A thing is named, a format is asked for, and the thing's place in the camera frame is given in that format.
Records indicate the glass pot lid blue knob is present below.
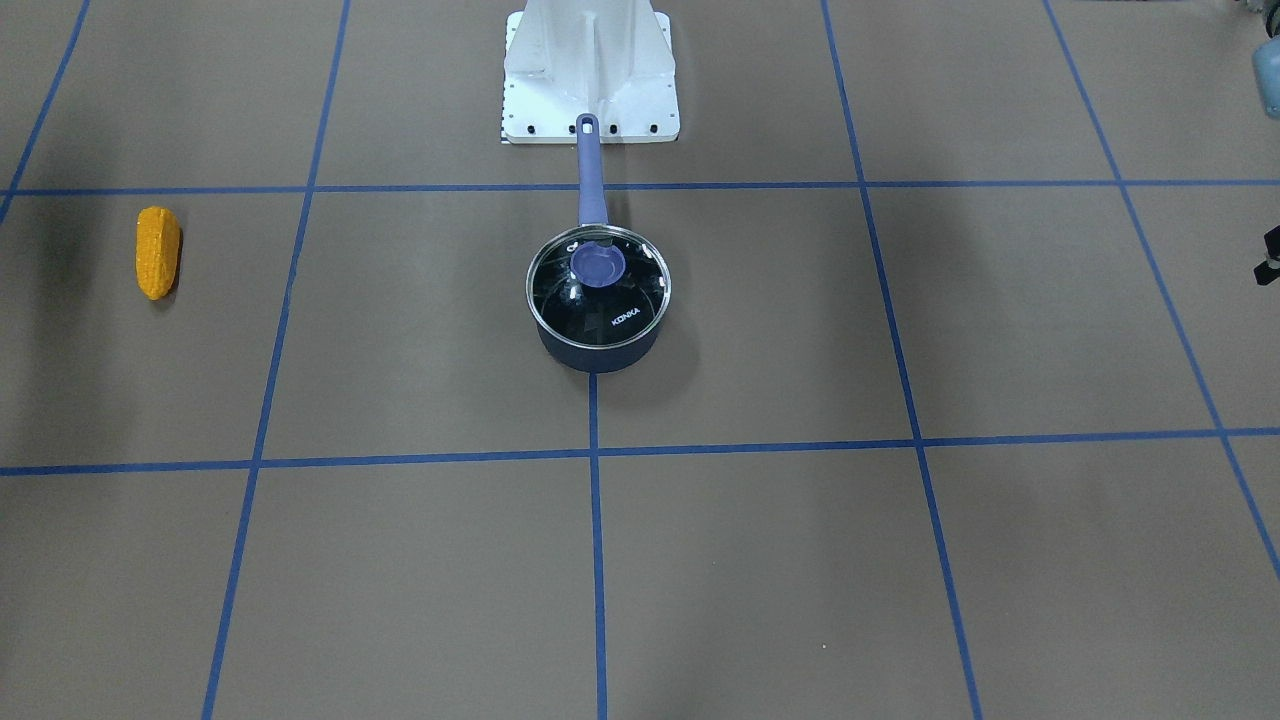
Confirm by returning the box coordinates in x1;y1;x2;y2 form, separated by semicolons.
525;224;673;350

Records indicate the yellow toy corn cob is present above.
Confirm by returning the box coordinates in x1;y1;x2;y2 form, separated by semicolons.
134;206;182;301

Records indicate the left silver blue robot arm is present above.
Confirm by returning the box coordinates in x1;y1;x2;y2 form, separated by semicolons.
1251;36;1280;120

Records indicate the dark blue saucepan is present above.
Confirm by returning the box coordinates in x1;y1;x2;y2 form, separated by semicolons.
524;113;673;374

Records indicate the white pedestal column base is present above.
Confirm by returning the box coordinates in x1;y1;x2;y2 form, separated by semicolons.
500;1;681;145

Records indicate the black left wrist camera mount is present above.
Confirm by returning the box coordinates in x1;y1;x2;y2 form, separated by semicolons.
1253;225;1280;286

